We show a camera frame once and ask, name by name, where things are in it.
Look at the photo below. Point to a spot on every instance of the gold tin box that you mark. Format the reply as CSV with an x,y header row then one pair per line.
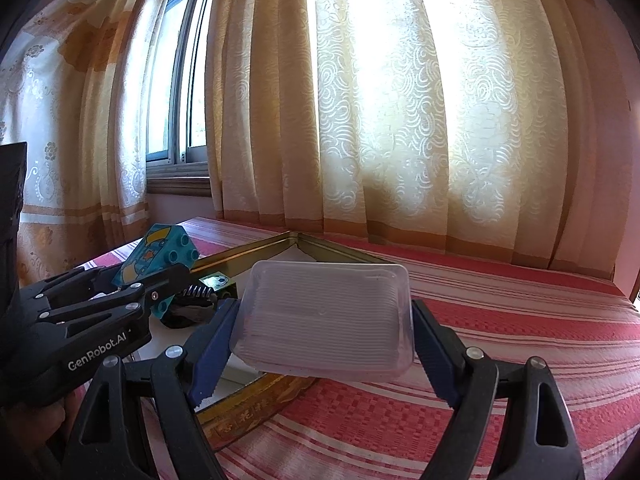
x,y
260,400

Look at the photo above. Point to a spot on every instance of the wide cream patterned curtain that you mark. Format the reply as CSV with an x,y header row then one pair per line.
x,y
400,110

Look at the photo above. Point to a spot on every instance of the narrow cream floral curtain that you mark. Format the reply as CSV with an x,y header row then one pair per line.
x,y
75,135

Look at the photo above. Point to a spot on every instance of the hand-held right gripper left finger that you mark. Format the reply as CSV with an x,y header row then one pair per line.
x,y
215,350

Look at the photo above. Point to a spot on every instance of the green building block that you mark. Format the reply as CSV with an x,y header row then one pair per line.
x,y
217,284

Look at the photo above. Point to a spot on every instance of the clear plastic box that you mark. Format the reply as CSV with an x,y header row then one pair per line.
x,y
320,315

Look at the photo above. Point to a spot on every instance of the sliding window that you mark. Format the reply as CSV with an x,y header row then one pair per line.
x,y
175,85

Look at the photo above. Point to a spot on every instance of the black toothed hair clip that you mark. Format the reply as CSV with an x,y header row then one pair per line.
x,y
197,294

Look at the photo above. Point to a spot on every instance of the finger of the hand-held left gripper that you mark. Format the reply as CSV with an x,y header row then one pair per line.
x,y
65,285
165,285

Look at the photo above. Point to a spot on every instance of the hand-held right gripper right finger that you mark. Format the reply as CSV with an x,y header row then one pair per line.
x,y
435,350

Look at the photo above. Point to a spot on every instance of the teal printed building block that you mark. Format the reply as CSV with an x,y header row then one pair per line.
x,y
150,255

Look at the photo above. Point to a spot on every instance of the red striped bed sheet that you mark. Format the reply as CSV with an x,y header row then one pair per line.
x,y
500,320

